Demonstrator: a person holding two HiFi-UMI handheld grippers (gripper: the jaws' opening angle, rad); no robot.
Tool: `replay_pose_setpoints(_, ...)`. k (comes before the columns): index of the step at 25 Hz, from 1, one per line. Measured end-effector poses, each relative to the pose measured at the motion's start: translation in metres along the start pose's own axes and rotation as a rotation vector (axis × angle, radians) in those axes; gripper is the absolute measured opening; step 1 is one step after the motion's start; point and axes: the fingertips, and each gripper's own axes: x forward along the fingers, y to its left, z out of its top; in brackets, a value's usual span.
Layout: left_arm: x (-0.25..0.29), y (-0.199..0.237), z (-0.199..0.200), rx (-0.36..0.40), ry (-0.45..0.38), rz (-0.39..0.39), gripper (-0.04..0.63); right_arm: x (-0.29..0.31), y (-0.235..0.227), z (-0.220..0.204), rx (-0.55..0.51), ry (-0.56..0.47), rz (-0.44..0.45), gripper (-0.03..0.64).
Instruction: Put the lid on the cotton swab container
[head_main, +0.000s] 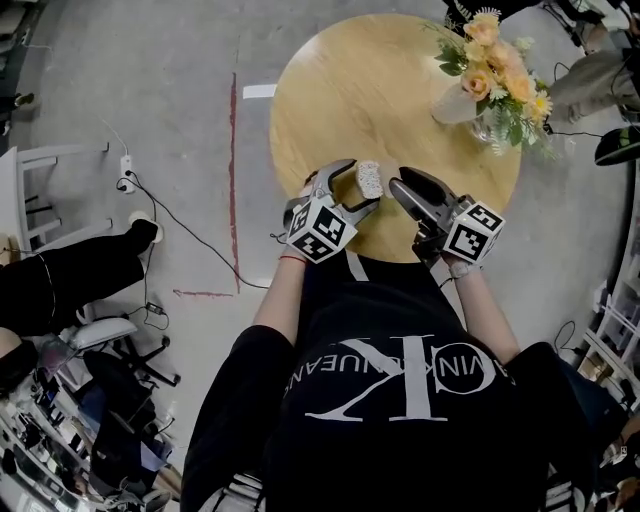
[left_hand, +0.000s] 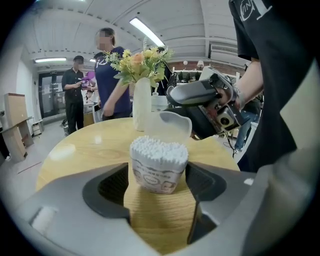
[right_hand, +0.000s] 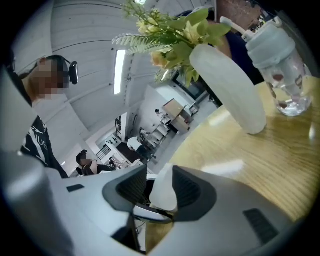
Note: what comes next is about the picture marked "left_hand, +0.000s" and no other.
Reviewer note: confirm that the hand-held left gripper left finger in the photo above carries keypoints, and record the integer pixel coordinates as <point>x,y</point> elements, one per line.
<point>75,225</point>

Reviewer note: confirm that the person's right forearm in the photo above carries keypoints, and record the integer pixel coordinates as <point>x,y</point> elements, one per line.
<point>251,80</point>

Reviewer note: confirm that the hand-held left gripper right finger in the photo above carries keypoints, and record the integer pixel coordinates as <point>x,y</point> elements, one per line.
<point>225,212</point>

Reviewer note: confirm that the small white cube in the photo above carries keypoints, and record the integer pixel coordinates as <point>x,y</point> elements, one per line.
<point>157,172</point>

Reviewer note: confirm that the translucent plastic lid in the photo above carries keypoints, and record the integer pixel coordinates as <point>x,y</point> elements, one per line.
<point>175,122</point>

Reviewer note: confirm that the person's right hand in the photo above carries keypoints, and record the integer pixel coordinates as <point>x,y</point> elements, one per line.
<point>233,95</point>

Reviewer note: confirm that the long ceiling light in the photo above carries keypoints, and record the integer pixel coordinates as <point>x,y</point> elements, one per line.
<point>146,31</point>
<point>50,60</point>

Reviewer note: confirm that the round wooden table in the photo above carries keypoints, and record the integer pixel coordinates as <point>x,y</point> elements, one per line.
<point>87,150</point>

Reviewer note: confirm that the white air vent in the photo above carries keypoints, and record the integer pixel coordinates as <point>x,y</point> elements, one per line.
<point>223,48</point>

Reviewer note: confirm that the white frosted vase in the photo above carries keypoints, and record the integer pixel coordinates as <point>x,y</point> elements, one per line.
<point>141,107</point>

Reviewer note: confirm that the white round container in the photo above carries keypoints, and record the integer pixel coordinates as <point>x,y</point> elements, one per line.
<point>158,102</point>

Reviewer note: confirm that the purple toy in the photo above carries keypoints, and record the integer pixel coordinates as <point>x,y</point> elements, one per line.
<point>87,77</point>

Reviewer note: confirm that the black framed glass door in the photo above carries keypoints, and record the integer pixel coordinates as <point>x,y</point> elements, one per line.
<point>51,95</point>

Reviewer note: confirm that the person's black printed t-shirt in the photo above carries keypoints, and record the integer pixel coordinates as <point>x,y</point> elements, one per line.
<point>275,75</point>

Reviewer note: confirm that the yellow artificial flower bouquet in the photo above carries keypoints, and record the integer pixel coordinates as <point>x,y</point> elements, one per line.
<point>140,62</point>

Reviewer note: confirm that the white globe lamp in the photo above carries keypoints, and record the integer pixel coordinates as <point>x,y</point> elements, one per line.
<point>185,62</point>
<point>200,64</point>

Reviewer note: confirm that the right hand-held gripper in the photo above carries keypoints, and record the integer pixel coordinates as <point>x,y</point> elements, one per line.
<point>212,111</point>

